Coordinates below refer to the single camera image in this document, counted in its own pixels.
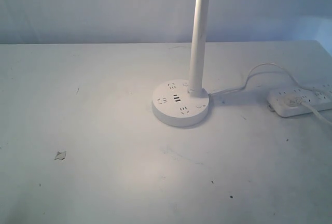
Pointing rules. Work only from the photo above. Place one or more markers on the white desk lamp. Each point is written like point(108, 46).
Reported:
point(183, 103)

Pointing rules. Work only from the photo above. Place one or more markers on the white power strip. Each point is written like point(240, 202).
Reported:
point(319, 97)

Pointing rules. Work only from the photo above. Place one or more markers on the white plug in strip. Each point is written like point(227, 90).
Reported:
point(301, 107)

